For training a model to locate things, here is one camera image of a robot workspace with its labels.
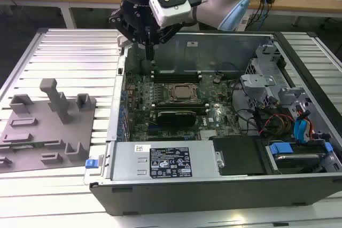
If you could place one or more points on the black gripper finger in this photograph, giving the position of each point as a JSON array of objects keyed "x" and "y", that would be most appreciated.
[
  {"x": 171, "y": 32},
  {"x": 115, "y": 17}
]

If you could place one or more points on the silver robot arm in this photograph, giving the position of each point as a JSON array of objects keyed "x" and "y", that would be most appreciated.
[{"x": 213, "y": 6}]

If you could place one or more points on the black RAM slot bank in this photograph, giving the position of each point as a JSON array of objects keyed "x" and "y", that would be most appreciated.
[
  {"x": 181, "y": 108},
  {"x": 176, "y": 77}
]

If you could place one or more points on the white case latch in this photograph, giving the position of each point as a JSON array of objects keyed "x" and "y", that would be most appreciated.
[{"x": 121, "y": 41}]

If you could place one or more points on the CPU socket with CPU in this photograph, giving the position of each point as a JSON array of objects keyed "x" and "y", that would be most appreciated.
[{"x": 183, "y": 92}]

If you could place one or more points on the round coin battery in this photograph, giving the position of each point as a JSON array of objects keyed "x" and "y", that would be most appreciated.
[{"x": 217, "y": 79}]

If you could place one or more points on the green motherboard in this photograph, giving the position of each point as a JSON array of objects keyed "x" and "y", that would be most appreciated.
[{"x": 139, "y": 97}]

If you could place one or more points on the black graphics card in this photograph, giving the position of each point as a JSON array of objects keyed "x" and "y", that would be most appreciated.
[{"x": 176, "y": 118}]

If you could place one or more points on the grey metal drive cage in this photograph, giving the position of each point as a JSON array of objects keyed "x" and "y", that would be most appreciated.
[{"x": 256, "y": 81}]

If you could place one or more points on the silver chipset heatsink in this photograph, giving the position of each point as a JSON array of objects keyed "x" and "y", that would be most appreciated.
[{"x": 208, "y": 134}]

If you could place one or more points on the grey parts rack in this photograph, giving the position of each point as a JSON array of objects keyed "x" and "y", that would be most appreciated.
[{"x": 53, "y": 132}]

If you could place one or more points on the silver power supply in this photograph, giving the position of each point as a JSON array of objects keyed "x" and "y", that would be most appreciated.
[{"x": 128, "y": 164}]

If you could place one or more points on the black flat drive cover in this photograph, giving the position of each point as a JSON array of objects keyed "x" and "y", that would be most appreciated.
[{"x": 237, "y": 156}]

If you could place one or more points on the blue case latch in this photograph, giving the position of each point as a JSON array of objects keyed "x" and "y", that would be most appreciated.
[{"x": 91, "y": 164}]

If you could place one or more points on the hard disk in blue carrier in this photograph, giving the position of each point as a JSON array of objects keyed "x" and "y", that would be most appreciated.
[{"x": 279, "y": 149}]

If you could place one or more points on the black PC case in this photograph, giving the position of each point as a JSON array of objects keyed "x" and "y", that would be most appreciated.
[{"x": 187, "y": 198}]

